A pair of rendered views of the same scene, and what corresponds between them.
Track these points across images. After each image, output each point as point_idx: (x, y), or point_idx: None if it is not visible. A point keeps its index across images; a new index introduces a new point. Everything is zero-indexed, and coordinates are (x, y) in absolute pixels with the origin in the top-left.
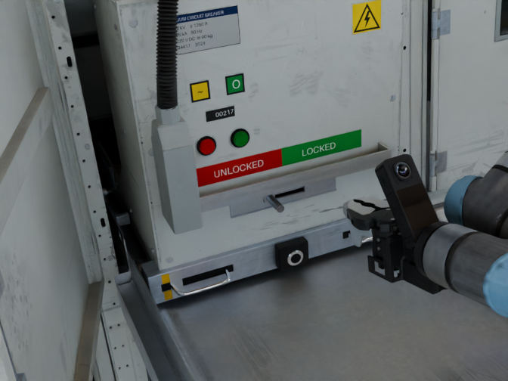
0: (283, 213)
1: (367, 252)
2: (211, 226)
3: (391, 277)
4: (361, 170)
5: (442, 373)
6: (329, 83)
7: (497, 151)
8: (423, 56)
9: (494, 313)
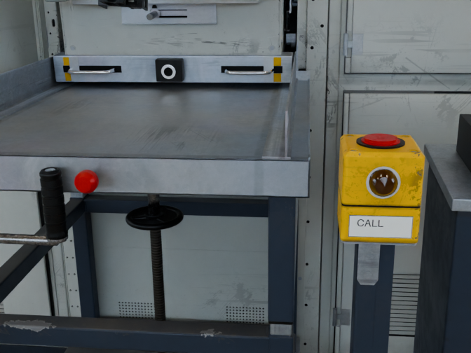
0: (169, 33)
1: (240, 90)
2: (106, 27)
3: (98, 0)
4: (228, 2)
5: (168, 127)
6: None
7: (422, 48)
8: None
9: (265, 118)
